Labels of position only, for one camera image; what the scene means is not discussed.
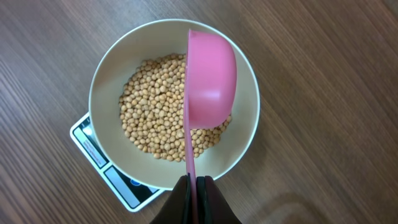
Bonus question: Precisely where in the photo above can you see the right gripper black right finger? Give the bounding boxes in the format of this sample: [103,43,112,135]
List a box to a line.
[197,176,242,224]

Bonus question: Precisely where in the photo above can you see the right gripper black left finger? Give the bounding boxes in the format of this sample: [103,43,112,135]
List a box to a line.
[150,175,192,224]

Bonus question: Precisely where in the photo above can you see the pink plastic measuring scoop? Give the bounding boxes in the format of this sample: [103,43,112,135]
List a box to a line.
[183,30,237,223]

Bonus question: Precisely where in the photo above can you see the white digital kitchen scale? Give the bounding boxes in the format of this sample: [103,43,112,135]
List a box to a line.
[70,113,164,213]

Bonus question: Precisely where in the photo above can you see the soybeans in white bowl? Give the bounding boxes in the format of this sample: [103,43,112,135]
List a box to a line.
[118,53,233,163]

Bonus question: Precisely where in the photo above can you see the white bowl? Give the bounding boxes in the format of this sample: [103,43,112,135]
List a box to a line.
[89,19,261,190]

